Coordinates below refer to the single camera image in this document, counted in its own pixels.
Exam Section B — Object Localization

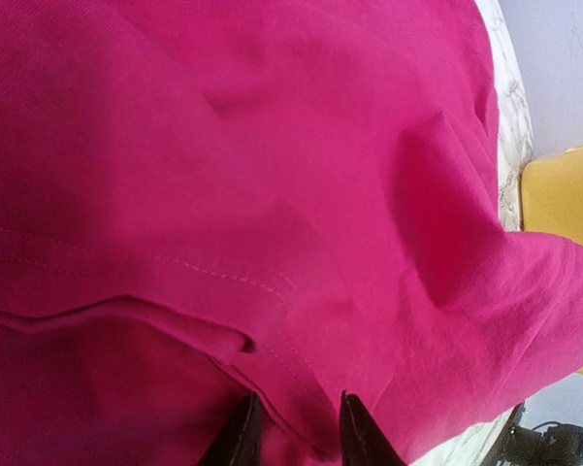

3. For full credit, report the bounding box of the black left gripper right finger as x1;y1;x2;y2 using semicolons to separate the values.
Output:
339;391;406;466

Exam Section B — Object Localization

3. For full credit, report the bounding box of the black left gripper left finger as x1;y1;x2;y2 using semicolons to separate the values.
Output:
198;393;262;466

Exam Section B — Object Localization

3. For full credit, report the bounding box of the pink garment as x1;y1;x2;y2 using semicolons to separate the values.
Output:
0;0;583;466

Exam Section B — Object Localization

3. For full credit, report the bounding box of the yellow laundry basket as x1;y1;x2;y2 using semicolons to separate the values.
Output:
520;147;583;383

